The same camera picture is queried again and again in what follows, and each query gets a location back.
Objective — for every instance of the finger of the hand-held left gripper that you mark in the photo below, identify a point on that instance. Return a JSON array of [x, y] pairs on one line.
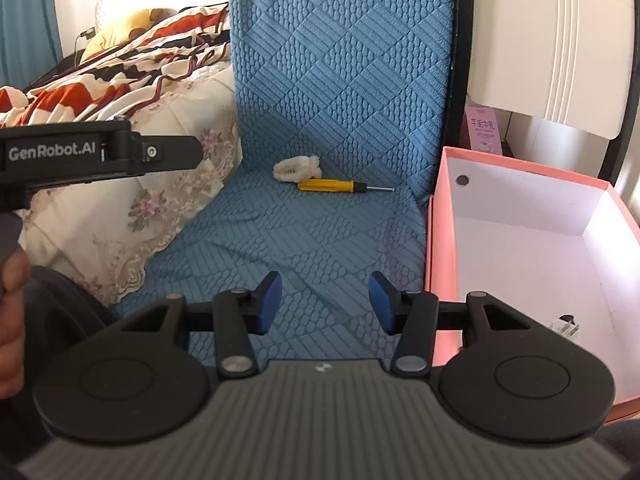
[[172, 152]]

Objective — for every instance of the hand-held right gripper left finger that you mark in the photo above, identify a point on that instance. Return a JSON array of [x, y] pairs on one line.
[[267, 305]]

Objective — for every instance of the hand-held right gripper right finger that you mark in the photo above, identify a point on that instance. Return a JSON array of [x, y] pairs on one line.
[[382, 305]]

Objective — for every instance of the yellow screwdriver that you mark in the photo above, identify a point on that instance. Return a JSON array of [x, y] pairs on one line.
[[325, 185]]

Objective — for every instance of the pink cardboard box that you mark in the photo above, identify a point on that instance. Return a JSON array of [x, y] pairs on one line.
[[550, 260]]

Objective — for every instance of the white charger plug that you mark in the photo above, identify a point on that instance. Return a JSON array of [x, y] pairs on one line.
[[566, 330]]

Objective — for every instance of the person's left hand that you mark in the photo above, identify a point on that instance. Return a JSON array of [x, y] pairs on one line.
[[11, 325]]

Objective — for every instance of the floral lace bed sheet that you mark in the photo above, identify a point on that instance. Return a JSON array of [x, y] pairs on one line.
[[150, 170]]

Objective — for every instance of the striped orange white blanket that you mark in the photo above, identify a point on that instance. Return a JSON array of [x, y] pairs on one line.
[[110, 75]]

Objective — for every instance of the white crumpled cloth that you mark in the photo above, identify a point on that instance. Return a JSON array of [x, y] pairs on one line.
[[295, 167]]

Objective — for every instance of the yellow plush toy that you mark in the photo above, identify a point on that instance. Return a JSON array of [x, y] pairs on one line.
[[120, 27]]

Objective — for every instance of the blue curtain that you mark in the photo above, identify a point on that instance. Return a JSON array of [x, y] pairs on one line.
[[25, 15]]

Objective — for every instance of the person's jeans leg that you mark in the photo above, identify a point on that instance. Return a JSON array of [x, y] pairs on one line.
[[65, 300]]

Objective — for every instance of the blue textured chair cover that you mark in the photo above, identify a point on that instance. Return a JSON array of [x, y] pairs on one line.
[[340, 85]]

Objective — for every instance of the pink carton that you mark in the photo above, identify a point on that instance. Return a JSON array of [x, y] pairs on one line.
[[482, 127]]

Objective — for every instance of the white cabinet panel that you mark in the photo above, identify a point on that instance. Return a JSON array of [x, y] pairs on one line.
[[550, 35]]

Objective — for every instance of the black curved frame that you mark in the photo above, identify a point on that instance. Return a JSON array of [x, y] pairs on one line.
[[462, 35]]

